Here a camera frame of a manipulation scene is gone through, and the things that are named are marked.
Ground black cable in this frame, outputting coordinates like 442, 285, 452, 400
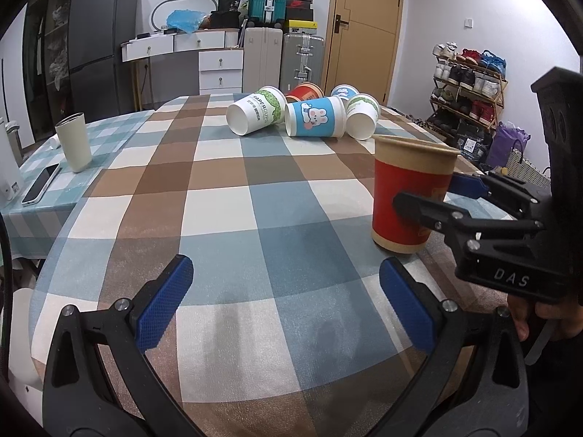
0, 216, 15, 376

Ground red and tan paper cup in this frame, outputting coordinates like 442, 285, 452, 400
370, 135, 462, 255
285, 83, 325, 103

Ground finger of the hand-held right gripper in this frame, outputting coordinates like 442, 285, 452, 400
447, 172, 553, 222
393, 191, 546, 247

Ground white paper cup green print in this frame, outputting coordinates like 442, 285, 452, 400
345, 94, 381, 141
226, 86, 288, 136

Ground dark display cabinet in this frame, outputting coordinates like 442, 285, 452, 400
20, 0, 77, 149

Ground blue paper cup bunny print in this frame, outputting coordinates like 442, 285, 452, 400
285, 97, 348, 138
330, 84, 361, 101

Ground beige suitcase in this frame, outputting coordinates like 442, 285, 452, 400
243, 26, 284, 94

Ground cream tumbler with dark rim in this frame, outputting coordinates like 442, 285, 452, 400
55, 112, 93, 173

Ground wooden door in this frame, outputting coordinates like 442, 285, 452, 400
321, 0, 406, 106

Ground oval mirror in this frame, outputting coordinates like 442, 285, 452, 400
150, 0, 219, 35

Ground yellow shoe box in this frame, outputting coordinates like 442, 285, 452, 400
284, 19, 319, 35

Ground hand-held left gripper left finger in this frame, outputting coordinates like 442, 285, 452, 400
42, 254, 207, 437

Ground blue plastic bag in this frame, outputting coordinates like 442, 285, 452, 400
166, 9, 206, 35

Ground white dresser with drawers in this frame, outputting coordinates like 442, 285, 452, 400
121, 28, 245, 97

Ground dark grey refrigerator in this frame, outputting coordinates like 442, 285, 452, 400
68, 0, 140, 123

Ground wooden shoe rack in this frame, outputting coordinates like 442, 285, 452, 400
427, 52, 509, 136

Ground brown blue checked tablecloth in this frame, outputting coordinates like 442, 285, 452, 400
28, 95, 517, 437

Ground white chair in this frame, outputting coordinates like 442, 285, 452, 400
7, 282, 48, 394

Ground white smartphone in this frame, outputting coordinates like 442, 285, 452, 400
21, 163, 62, 205

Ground black printed bag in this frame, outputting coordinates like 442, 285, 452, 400
454, 119, 492, 165

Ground white woven basket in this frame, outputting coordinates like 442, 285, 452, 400
505, 145, 552, 190

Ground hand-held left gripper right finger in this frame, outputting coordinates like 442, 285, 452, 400
368, 257, 532, 437

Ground teal checked tablecloth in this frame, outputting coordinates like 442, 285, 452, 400
0, 109, 158, 262

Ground white appliance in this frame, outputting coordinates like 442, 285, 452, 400
0, 118, 26, 202

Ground purple bag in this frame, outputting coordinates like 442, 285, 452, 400
486, 121, 532, 170

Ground person's right hand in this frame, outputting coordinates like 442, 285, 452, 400
507, 292, 583, 342

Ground rows of assorted shoes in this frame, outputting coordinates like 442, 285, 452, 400
430, 42, 508, 134

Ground silver suitcase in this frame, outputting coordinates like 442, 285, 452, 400
280, 33, 326, 94

